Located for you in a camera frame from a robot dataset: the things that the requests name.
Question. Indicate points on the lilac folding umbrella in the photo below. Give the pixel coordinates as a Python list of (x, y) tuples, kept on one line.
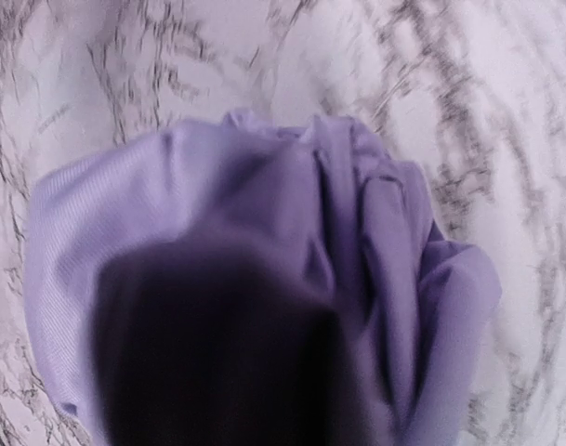
[(327, 207)]

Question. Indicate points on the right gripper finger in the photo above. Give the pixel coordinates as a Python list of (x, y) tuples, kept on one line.
[(210, 349)]

